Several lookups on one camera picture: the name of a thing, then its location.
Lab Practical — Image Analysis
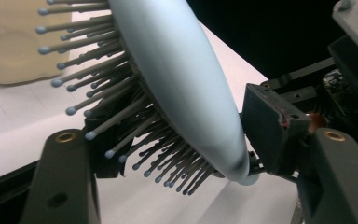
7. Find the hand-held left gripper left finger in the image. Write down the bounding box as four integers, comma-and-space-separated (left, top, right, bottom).
20, 105, 132, 224

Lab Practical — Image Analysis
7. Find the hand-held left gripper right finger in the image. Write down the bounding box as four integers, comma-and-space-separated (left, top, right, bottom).
241, 83, 358, 224

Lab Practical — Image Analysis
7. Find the light blue hairbrush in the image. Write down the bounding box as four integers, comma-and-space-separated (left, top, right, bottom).
35, 0, 260, 197

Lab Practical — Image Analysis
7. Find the beige square cup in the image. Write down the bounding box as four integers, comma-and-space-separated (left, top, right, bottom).
0, 0, 74, 86

